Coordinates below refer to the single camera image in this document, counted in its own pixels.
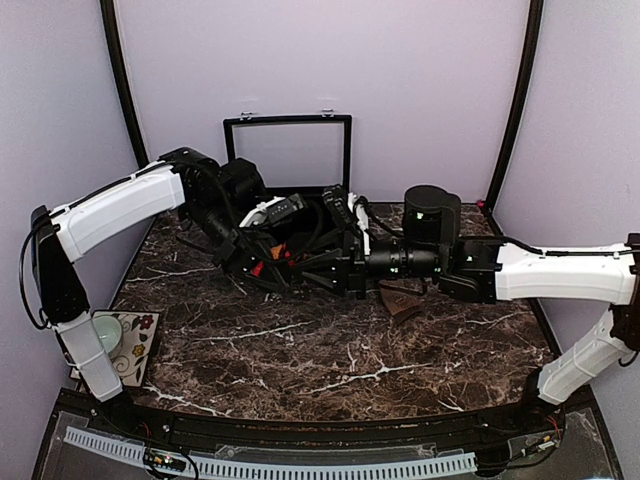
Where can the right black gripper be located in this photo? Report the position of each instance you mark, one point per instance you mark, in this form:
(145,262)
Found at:
(349,271)

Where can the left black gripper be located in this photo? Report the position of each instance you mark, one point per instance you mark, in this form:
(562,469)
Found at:
(245,249)

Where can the argyle red orange black sock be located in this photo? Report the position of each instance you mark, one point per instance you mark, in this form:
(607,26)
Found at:
(280,258)

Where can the tan brown sock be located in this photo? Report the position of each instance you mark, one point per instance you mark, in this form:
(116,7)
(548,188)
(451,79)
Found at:
(401,303)

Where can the black display case glass lid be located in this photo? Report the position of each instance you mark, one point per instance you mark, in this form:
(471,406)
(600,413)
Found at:
(294,154)

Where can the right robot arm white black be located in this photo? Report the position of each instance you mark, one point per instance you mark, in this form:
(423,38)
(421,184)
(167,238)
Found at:
(487,269)

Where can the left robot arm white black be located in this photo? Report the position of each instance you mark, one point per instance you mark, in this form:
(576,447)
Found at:
(224,201)

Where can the floral patterned mat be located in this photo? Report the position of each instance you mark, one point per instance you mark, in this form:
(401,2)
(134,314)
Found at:
(139,330)

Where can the pale green bowl on mat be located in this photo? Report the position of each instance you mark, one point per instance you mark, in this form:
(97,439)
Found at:
(110,333)

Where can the green circuit board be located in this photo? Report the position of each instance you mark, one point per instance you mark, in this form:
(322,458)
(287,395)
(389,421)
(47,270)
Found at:
(160,461)

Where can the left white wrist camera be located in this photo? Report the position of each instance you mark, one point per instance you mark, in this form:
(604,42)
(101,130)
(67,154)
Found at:
(274,211)

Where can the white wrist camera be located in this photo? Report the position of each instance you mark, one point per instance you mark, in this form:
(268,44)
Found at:
(347,213)
(274,211)

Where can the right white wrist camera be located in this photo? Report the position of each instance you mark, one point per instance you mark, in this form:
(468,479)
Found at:
(347,213)

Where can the white slotted cable duct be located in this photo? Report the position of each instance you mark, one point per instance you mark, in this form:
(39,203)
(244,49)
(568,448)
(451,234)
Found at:
(247,463)

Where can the black front rail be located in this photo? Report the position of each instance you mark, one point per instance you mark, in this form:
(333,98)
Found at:
(175,421)

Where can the left black frame post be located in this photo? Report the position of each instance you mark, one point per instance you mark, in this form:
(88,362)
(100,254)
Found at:
(120,75)

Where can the black frame post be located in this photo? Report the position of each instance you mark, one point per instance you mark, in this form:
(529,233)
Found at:
(525,70)
(120,75)

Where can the right black frame post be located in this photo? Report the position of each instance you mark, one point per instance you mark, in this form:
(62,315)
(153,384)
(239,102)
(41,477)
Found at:
(525,70)

